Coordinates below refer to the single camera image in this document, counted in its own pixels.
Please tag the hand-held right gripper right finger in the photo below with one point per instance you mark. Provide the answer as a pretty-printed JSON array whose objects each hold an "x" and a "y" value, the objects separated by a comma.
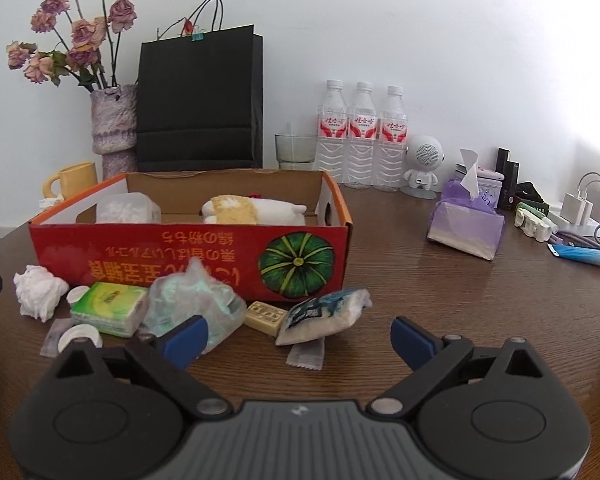
[{"x": 410, "y": 342}]

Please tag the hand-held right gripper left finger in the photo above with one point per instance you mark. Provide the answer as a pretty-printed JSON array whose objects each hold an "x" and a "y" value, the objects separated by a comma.
[{"x": 187, "y": 337}]

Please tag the clear plastic bag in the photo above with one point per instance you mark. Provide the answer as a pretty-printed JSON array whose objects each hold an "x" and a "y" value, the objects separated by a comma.
[{"x": 195, "y": 295}]

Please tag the orange-rimmed cardboard box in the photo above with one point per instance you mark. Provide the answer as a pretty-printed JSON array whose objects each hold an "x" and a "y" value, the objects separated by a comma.
[{"x": 130, "y": 255}]

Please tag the yellow and white plush toy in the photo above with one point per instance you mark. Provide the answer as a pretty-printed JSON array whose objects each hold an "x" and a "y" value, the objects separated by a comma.
[{"x": 240, "y": 210}]

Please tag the clear container of white pieces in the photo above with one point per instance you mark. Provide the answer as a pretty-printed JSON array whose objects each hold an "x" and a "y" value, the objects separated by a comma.
[{"x": 127, "y": 209}]

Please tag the large crumpled white tissue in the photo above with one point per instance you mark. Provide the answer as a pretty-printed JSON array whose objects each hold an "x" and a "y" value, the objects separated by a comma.
[{"x": 40, "y": 292}]

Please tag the small yellow wrapped bar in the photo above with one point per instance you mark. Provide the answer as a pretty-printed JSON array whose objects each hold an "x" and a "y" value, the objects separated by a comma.
[{"x": 265, "y": 317}]

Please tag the green tissue packet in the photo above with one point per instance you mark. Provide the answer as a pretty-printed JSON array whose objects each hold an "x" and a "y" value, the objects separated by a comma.
[{"x": 110, "y": 307}]

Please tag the small clear wrapper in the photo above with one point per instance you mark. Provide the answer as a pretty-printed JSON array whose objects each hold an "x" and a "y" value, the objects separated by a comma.
[{"x": 52, "y": 342}]

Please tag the white bottle cap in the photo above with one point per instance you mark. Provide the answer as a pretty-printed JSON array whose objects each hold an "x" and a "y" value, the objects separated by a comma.
[{"x": 78, "y": 295}]

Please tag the blue and white snack packet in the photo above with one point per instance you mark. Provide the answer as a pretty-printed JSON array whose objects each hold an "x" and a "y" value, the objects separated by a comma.
[{"x": 320, "y": 317}]

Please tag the small crumpled white tissue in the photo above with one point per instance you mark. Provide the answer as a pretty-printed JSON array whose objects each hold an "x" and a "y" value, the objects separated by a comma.
[{"x": 49, "y": 204}]

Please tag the small clear sachet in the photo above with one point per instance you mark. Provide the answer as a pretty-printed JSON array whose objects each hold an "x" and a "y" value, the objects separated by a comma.
[{"x": 306, "y": 355}]

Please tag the white round tape roll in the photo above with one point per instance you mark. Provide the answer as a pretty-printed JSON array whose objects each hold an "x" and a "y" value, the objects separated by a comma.
[{"x": 82, "y": 334}]

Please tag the purple tissue pack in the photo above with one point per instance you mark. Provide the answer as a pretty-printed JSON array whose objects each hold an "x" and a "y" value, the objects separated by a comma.
[{"x": 462, "y": 225}]

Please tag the yellow mug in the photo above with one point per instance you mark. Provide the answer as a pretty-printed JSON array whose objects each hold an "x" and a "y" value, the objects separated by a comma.
[{"x": 77, "y": 180}]

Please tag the white lidded storage box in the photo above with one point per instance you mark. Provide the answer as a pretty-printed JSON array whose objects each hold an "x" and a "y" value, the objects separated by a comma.
[{"x": 487, "y": 195}]

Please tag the green tube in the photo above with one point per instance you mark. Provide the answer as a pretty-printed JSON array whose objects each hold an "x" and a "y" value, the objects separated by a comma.
[{"x": 532, "y": 208}]

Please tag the black upright case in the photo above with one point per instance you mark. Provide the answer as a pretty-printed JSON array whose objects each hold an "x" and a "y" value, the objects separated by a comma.
[{"x": 507, "y": 180}]

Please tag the white robot-shaped speaker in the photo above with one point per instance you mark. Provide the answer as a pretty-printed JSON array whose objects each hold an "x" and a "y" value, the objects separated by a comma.
[{"x": 425, "y": 152}]

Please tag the dark small case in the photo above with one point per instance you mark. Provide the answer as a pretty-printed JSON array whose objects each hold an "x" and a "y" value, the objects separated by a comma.
[{"x": 529, "y": 192}]

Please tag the blue tube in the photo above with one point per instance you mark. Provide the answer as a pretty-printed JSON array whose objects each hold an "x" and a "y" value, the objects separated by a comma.
[{"x": 580, "y": 254}]

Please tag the purple textured vase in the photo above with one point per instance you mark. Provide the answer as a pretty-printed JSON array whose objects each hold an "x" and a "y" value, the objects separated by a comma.
[{"x": 112, "y": 125}]

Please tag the white power strip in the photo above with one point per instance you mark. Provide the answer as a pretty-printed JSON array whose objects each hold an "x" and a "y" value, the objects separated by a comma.
[{"x": 580, "y": 230}]

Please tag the red-label water bottle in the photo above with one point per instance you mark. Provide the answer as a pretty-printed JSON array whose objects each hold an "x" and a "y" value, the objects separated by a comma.
[
  {"x": 362, "y": 130},
  {"x": 331, "y": 130},
  {"x": 392, "y": 132}
]

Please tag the white charger plug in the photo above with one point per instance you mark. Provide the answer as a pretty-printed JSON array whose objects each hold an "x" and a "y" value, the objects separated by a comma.
[
  {"x": 591, "y": 212},
  {"x": 573, "y": 207}
]

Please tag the clear drinking glass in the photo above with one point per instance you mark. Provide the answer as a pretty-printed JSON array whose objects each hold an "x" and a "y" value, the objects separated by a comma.
[{"x": 295, "y": 152}]

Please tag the black paper bag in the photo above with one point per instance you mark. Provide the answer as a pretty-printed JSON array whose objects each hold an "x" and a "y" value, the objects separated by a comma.
[{"x": 200, "y": 100}]

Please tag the dried rose flowers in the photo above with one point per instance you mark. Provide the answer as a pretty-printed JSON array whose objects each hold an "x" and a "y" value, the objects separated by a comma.
[{"x": 82, "y": 32}]

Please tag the green binder clip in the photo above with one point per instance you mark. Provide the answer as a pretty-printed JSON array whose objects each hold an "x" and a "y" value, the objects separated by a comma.
[{"x": 198, "y": 36}]

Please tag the small red clip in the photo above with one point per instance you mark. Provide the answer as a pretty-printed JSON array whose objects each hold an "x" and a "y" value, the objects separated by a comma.
[{"x": 187, "y": 26}]

